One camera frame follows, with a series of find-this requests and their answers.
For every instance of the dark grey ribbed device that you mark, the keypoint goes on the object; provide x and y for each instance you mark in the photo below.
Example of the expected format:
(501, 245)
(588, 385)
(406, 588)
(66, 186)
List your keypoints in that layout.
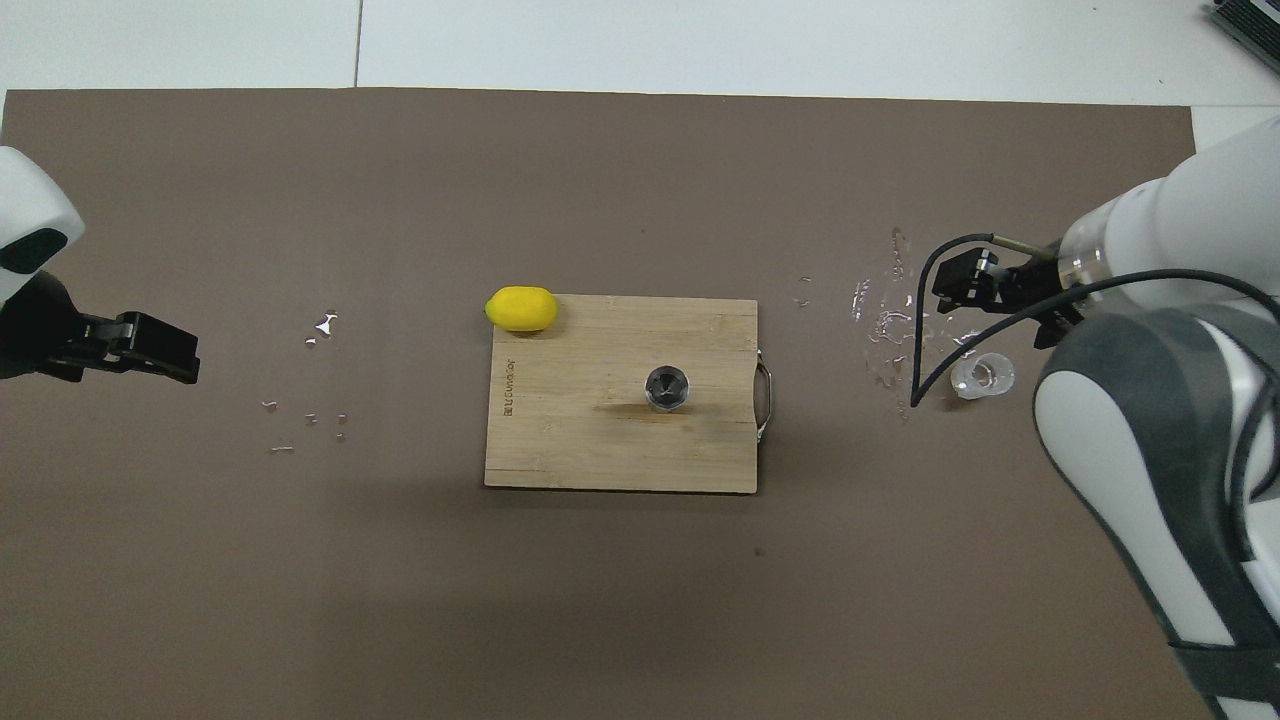
(1255, 15)

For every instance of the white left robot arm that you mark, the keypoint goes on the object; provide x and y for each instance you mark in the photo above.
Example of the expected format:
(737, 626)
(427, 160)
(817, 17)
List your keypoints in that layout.
(30, 200)

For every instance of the wooden cutting board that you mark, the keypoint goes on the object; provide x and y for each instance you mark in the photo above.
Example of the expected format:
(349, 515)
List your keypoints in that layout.
(560, 430)

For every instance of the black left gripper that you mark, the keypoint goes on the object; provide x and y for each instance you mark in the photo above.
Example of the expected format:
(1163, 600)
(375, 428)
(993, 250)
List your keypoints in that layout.
(35, 330)

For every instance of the clear glass cup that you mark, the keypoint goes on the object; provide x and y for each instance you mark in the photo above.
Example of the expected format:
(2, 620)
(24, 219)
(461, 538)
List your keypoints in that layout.
(985, 377)

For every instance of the brown table mat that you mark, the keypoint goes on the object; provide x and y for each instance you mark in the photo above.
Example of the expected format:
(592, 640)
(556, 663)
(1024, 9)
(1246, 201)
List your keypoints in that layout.
(200, 600)

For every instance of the metal jigger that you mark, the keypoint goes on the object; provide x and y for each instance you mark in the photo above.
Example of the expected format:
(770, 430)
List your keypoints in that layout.
(667, 388)

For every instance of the yellow lemon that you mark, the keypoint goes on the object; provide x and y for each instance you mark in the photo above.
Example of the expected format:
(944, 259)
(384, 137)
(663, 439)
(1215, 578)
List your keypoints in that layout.
(520, 308)

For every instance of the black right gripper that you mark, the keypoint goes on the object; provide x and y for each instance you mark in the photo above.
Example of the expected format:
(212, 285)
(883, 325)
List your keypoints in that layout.
(1030, 280)

